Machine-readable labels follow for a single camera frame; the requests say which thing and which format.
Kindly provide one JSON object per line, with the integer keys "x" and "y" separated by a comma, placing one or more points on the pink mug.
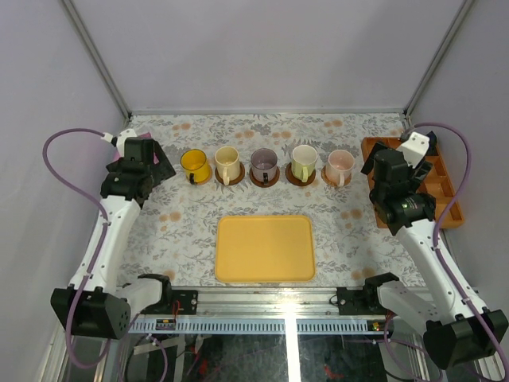
{"x": 339, "y": 167}

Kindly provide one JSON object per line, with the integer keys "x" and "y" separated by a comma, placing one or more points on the dark brown coaster bottom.
{"x": 295, "y": 181}

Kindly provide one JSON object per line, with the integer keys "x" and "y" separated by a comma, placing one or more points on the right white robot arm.
{"x": 456, "y": 327}

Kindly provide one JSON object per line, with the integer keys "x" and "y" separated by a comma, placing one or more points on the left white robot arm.
{"x": 92, "y": 305}

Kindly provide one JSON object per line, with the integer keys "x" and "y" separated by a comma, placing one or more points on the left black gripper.
{"x": 160, "y": 160}

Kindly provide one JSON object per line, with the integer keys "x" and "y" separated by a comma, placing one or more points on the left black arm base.
{"x": 179, "y": 302}

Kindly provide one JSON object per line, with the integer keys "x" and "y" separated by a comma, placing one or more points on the pink star cloth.
{"x": 145, "y": 135}

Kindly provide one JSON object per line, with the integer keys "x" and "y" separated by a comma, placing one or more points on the yellow plastic tray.
{"x": 265, "y": 249}

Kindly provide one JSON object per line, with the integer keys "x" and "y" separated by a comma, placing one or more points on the purple mug black handle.
{"x": 264, "y": 165}

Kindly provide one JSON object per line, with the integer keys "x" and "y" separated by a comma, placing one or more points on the black folded item corner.
{"x": 432, "y": 149}

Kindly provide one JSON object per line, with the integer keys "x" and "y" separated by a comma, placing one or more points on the white mug green handle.
{"x": 304, "y": 159}

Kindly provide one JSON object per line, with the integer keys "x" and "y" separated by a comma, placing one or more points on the cream mug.
{"x": 227, "y": 164}

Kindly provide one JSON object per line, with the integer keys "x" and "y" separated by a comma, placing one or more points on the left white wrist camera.
{"x": 118, "y": 141}

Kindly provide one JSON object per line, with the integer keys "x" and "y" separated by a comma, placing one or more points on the dark brown coaster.
{"x": 235, "y": 181}
{"x": 295, "y": 181}
{"x": 274, "y": 179}

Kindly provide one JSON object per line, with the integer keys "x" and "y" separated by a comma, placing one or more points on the woven tan coaster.
{"x": 330, "y": 183}

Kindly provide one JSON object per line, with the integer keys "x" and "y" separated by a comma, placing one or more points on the aluminium front rail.
{"x": 264, "y": 310}

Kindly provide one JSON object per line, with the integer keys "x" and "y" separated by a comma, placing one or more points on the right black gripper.
{"x": 417, "y": 174}

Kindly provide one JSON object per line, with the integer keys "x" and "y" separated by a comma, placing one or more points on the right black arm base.
{"x": 360, "y": 302}

